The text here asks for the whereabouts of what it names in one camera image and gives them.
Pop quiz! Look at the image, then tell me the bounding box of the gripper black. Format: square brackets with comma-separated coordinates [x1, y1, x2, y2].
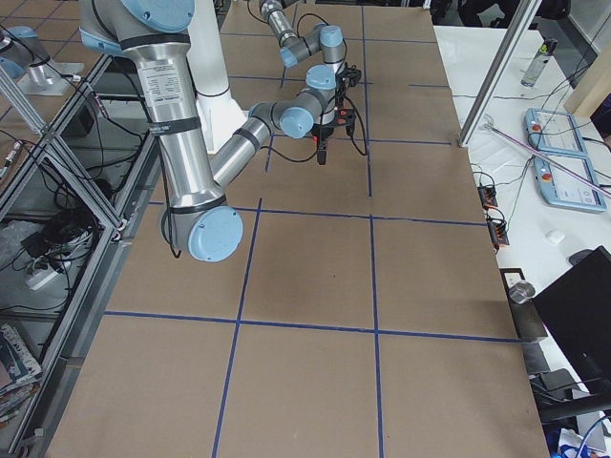
[335, 76, 346, 110]
[315, 123, 334, 165]

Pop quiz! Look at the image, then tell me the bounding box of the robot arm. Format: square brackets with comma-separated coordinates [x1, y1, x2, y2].
[259, 0, 348, 106]
[79, 1, 345, 262]

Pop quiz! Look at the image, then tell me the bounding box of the brown paper table cover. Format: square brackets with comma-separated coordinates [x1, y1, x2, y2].
[47, 5, 547, 457]

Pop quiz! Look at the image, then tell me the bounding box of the plastic water bottle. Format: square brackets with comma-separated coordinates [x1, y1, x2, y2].
[520, 38, 558, 87]

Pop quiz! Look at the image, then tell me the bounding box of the teach pendant far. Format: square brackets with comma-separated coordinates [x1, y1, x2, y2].
[524, 108, 587, 156]

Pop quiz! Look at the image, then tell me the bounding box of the teach pendant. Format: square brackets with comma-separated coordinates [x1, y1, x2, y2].
[534, 155, 607, 213]
[524, 108, 587, 156]

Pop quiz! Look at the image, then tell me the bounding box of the teach pendant near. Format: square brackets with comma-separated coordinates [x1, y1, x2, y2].
[534, 155, 607, 213]

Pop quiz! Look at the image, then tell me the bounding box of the metal cup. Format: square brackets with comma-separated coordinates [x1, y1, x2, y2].
[508, 280, 536, 304]

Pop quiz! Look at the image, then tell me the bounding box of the black laptop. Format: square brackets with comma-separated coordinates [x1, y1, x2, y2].
[534, 246, 610, 380]

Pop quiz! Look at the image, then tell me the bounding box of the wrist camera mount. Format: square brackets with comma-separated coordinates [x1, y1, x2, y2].
[333, 108, 356, 137]
[341, 65, 362, 88]

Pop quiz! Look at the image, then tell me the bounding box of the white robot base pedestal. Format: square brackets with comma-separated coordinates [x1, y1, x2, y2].
[187, 0, 246, 154]

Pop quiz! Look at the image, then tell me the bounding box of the aluminium frame post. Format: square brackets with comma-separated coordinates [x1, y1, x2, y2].
[458, 0, 541, 147]

